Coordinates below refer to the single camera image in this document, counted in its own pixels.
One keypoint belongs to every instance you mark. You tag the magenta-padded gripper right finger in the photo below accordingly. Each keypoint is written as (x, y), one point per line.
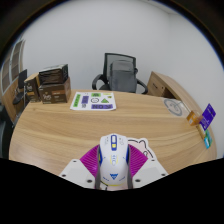
(138, 161)

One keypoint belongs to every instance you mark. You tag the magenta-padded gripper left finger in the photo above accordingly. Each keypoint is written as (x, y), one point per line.
(87, 161)

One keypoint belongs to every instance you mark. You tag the white blue yellow computer mouse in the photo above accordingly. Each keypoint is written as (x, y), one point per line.
(113, 160)

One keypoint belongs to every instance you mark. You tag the pink pig-shaped mouse pad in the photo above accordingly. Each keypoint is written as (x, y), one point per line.
(142, 145)

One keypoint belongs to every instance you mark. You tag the white sticker sheet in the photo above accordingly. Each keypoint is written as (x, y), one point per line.
(95, 101)

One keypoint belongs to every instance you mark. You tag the round grey printed mat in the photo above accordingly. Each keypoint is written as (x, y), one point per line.
(173, 107)

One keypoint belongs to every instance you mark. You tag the small orange box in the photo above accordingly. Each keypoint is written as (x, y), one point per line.
(193, 118)

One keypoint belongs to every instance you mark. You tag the teal card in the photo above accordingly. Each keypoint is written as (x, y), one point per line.
(208, 139)

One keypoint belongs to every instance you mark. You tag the wide brown cardboard box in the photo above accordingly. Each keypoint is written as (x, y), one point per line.
(56, 92)

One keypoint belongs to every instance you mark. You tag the wooden side desk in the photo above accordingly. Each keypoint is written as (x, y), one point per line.
(163, 85)

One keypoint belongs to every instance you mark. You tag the purple card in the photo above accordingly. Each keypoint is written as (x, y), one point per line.
(208, 116)

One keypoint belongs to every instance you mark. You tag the tall brown cardboard box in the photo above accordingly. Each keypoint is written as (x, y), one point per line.
(30, 89)

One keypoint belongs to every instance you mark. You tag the black cardboard box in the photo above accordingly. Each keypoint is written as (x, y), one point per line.
(53, 74)

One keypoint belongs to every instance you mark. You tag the black mesh office chair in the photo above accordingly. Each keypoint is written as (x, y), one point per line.
(120, 57)

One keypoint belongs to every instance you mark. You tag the wooden shelf unit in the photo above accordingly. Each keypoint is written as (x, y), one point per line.
(13, 63)

